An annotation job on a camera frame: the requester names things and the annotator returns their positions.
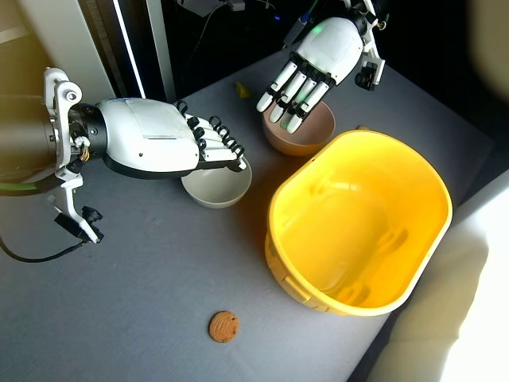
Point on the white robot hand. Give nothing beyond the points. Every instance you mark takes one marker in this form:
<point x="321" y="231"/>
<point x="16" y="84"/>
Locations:
<point x="151" y="135"/>
<point x="330" y="44"/>

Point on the small white bowl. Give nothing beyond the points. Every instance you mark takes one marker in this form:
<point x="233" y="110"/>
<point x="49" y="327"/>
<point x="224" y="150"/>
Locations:
<point x="216" y="191"/>

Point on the large pink bowl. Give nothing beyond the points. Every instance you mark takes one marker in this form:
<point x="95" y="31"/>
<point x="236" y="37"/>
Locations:
<point x="306" y="139"/>

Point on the yellow plastic tub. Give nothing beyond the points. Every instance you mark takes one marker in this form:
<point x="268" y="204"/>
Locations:
<point x="358" y="238"/>

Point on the small triangular toy block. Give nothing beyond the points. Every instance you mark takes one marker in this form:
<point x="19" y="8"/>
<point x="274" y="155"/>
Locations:
<point x="242" y="90"/>

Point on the white cabinet panel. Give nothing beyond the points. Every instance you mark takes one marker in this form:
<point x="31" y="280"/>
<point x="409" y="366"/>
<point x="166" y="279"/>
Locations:
<point x="63" y="36"/>

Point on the grey table cloth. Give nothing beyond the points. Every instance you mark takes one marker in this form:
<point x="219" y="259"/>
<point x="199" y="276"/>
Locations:
<point x="159" y="278"/>

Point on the chocolate chip cookie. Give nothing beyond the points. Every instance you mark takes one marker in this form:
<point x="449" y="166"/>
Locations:
<point x="224" y="327"/>

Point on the blurred white foreground cover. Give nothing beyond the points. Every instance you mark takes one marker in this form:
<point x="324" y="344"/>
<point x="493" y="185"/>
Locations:
<point x="445" y="298"/>

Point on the white vertical post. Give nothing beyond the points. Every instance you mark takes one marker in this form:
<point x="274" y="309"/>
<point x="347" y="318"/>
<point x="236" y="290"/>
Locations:
<point x="161" y="47"/>

